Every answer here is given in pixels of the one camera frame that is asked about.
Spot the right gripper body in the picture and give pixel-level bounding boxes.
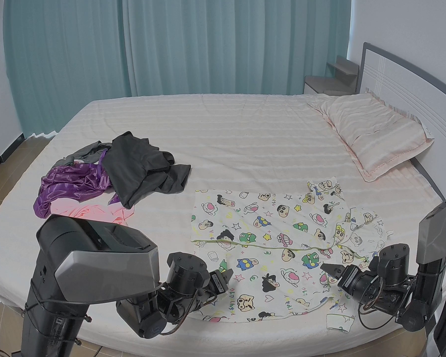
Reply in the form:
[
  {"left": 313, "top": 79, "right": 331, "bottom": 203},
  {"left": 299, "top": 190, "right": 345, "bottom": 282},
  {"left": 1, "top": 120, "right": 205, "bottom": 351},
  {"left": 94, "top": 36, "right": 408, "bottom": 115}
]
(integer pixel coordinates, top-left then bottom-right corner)
[{"left": 335, "top": 265, "right": 368, "bottom": 294}]

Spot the grey bedside table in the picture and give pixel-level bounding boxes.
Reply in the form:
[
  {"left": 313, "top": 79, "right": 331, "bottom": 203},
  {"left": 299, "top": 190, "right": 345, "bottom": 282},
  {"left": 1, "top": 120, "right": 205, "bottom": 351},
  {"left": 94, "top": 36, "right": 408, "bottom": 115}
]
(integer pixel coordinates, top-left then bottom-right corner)
[{"left": 304, "top": 55, "right": 360, "bottom": 96}]

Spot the blue-green curtain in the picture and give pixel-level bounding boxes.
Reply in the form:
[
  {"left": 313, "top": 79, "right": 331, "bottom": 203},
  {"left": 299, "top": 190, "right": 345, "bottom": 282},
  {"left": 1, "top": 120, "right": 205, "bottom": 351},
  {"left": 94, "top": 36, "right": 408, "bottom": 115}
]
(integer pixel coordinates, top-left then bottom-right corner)
[
  {"left": 123, "top": 0, "right": 354, "bottom": 96},
  {"left": 4, "top": 0, "right": 134, "bottom": 138}
]

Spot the black garment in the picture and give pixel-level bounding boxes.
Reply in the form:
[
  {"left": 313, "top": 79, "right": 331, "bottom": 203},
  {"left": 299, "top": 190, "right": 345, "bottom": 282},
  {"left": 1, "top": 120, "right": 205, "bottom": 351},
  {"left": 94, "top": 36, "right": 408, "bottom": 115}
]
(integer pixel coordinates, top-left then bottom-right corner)
[{"left": 103, "top": 132, "right": 192, "bottom": 209}]

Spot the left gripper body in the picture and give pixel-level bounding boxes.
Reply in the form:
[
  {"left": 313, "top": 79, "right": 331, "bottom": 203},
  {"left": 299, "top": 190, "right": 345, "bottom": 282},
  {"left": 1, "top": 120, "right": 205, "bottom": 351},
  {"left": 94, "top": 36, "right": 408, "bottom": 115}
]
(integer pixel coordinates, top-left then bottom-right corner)
[{"left": 207, "top": 268, "right": 232, "bottom": 298}]

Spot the white printed pyjama top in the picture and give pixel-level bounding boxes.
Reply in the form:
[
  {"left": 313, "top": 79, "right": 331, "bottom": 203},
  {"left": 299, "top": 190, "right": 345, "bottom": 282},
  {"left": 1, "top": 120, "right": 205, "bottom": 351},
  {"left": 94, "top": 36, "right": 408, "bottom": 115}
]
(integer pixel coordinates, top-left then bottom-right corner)
[{"left": 190, "top": 177, "right": 394, "bottom": 332}]

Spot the black cable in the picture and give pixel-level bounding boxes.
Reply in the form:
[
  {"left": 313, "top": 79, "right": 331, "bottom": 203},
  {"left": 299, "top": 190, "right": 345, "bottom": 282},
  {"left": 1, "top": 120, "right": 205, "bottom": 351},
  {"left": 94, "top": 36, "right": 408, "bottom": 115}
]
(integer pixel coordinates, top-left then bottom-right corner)
[
  {"left": 357, "top": 301, "right": 399, "bottom": 330},
  {"left": 160, "top": 292, "right": 216, "bottom": 335}
]

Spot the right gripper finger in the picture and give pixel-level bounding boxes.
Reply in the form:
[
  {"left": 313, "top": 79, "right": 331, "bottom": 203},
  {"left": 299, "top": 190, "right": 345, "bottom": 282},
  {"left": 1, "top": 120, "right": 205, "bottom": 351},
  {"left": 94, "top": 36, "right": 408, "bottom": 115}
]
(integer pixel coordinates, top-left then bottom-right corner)
[{"left": 319, "top": 262, "right": 345, "bottom": 276}]

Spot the pink garment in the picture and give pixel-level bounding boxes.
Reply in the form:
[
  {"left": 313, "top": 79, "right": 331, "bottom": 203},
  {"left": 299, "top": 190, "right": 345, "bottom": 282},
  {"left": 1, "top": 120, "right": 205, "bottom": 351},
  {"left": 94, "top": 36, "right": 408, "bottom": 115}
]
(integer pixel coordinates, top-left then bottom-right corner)
[{"left": 49, "top": 197, "right": 136, "bottom": 227}]

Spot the pink striped pillow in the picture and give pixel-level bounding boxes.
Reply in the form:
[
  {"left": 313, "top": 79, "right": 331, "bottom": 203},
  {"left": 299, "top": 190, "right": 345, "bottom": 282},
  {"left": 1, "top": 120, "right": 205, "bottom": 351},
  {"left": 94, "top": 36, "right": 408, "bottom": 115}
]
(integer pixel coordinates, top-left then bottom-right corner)
[{"left": 307, "top": 91, "right": 435, "bottom": 182}]

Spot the purple satin garment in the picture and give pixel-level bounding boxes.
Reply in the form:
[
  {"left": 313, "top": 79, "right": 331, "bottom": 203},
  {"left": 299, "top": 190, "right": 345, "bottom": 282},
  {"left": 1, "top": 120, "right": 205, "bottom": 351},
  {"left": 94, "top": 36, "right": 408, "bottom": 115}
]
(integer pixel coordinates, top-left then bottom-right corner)
[{"left": 33, "top": 151, "right": 121, "bottom": 220}]

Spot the bed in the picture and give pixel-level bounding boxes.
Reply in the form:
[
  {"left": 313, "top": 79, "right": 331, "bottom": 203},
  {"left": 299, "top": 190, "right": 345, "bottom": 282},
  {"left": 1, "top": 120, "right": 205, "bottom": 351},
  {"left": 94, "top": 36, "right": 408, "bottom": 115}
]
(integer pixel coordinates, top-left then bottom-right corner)
[{"left": 0, "top": 42, "right": 446, "bottom": 352}]

